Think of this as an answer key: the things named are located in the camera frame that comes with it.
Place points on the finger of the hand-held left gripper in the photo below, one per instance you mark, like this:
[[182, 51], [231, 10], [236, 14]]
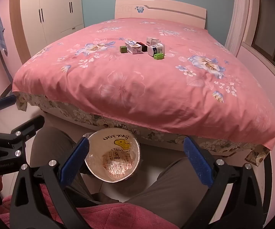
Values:
[[25, 129], [3, 103]]

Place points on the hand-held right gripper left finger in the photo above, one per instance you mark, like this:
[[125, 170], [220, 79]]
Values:
[[74, 162]]

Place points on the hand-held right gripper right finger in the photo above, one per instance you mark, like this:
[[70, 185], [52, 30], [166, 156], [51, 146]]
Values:
[[197, 162]]

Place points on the green toy brick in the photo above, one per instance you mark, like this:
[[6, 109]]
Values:
[[158, 56]]

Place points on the white bottle with blue label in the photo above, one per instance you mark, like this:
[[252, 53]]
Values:
[[153, 51]]

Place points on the green cube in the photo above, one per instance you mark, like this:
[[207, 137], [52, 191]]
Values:
[[123, 49]]

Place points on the white box with blue print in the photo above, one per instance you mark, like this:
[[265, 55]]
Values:
[[134, 48]]

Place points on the white box with red label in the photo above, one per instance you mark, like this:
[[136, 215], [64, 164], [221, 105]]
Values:
[[152, 41]]

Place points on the black foam cylinder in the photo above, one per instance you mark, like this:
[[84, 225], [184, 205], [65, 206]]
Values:
[[139, 44]]

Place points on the person's grey trousers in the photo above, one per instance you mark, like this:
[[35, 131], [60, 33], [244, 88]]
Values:
[[175, 186]]

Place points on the floral bed skirt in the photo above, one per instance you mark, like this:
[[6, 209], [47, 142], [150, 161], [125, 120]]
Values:
[[80, 115]]

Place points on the pink fleece garment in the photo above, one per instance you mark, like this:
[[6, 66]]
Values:
[[118, 216]]

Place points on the pink floral blanket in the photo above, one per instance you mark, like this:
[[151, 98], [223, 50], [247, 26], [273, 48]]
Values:
[[137, 90]]

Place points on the cream wardrobe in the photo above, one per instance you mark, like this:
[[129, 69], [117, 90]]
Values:
[[54, 12]]

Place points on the white curtain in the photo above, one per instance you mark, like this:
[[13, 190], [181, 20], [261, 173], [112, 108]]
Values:
[[237, 16]]

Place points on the window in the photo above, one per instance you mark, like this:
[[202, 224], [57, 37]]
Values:
[[273, 28]]

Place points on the cream bed headboard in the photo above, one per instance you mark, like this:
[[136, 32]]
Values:
[[166, 10]]

